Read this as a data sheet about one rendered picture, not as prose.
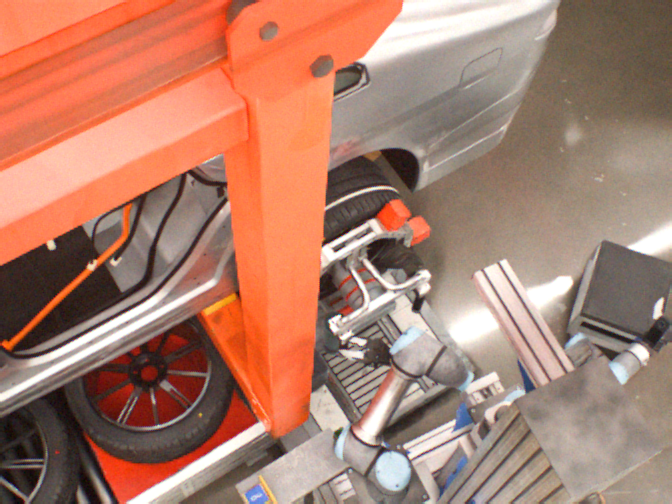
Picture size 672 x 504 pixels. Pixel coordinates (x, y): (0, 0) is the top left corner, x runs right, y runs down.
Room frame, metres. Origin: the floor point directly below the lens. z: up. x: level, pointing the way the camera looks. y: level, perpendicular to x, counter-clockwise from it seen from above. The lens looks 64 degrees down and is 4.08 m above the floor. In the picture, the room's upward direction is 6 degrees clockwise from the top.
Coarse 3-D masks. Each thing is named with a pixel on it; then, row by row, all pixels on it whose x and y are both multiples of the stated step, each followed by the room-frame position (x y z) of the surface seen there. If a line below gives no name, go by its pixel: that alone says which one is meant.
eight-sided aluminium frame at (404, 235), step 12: (360, 228) 1.53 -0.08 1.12; (372, 228) 1.54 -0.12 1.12; (384, 228) 1.55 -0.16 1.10; (408, 228) 1.62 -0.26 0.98; (336, 240) 1.47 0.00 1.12; (348, 240) 1.49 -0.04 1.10; (360, 240) 1.48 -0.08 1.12; (372, 240) 1.50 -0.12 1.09; (396, 240) 1.64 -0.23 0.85; (408, 240) 1.62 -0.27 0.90; (324, 252) 1.42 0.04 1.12; (336, 252) 1.43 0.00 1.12; (348, 252) 1.44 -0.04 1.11; (324, 264) 1.38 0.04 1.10; (384, 276) 1.56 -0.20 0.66; (324, 300) 1.45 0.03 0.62; (324, 312) 1.39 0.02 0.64
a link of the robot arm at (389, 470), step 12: (384, 456) 0.75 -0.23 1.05; (396, 456) 0.75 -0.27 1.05; (372, 468) 0.71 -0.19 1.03; (384, 468) 0.71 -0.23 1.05; (396, 468) 0.71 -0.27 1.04; (408, 468) 0.72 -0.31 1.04; (372, 480) 0.68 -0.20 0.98; (384, 480) 0.67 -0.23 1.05; (396, 480) 0.68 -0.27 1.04; (408, 480) 0.69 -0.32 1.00; (384, 492) 0.66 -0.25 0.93; (396, 492) 0.66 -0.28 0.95
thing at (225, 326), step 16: (240, 304) 1.37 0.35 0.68; (208, 320) 1.29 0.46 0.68; (224, 320) 1.30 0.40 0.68; (240, 320) 1.31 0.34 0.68; (224, 336) 1.23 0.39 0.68; (240, 336) 1.23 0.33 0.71; (224, 352) 1.18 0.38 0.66; (240, 352) 1.15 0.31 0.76; (240, 368) 1.11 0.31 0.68; (240, 384) 1.09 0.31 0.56
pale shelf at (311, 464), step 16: (304, 448) 0.89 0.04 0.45; (320, 448) 0.90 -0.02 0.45; (272, 464) 0.82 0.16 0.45; (288, 464) 0.82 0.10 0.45; (304, 464) 0.83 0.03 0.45; (320, 464) 0.84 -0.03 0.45; (336, 464) 0.84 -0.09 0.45; (256, 480) 0.75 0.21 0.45; (272, 480) 0.76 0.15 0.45; (288, 480) 0.76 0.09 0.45; (304, 480) 0.77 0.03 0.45; (320, 480) 0.78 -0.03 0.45; (288, 496) 0.70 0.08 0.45
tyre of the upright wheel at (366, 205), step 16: (352, 160) 1.80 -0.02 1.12; (368, 160) 1.85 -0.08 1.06; (336, 176) 1.70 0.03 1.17; (352, 176) 1.72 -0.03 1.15; (368, 176) 1.75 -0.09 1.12; (384, 176) 1.81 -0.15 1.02; (336, 192) 1.64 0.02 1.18; (352, 192) 1.65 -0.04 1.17; (368, 192) 1.67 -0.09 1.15; (384, 192) 1.70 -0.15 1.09; (336, 208) 1.57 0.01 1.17; (352, 208) 1.58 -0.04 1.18; (368, 208) 1.60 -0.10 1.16; (336, 224) 1.51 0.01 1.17; (352, 224) 1.55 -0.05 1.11; (336, 288) 1.52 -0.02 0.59
